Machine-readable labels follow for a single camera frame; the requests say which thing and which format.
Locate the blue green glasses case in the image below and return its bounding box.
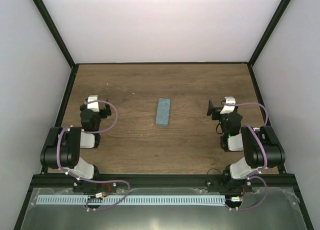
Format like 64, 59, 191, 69
155, 98, 171, 127

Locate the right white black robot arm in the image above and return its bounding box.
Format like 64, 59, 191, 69
206, 96, 286, 192

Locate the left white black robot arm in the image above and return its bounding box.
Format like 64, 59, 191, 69
40, 95, 112, 192

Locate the shiny metal front plate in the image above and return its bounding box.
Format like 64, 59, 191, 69
22, 187, 307, 230

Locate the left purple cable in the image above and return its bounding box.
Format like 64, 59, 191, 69
56, 99, 131, 212

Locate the purple cable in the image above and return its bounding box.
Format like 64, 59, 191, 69
56, 99, 131, 212
226, 101, 269, 212

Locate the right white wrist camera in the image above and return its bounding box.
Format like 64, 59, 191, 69
221, 96, 236, 108

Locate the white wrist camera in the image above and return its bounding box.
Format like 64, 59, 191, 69
86, 95, 100, 113
221, 96, 236, 108

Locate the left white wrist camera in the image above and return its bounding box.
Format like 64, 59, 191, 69
86, 95, 100, 113

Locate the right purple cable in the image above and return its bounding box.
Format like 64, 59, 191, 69
226, 101, 269, 212

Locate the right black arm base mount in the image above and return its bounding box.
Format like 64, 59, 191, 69
205, 172, 252, 193

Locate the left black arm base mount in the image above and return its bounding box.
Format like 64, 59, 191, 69
72, 179, 118, 194

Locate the black aluminium frame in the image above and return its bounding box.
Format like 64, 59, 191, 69
14, 0, 314, 230

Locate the light blue slotted cable duct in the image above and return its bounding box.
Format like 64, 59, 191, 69
35, 195, 226, 207

